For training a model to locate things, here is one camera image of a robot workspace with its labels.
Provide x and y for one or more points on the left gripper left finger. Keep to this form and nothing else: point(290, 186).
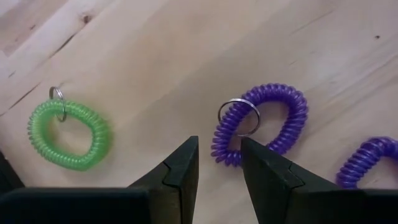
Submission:
point(161, 199)

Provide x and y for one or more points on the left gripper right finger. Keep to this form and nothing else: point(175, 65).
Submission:
point(280, 199)

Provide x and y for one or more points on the black aluminium table frame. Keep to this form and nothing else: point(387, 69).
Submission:
point(9, 174)

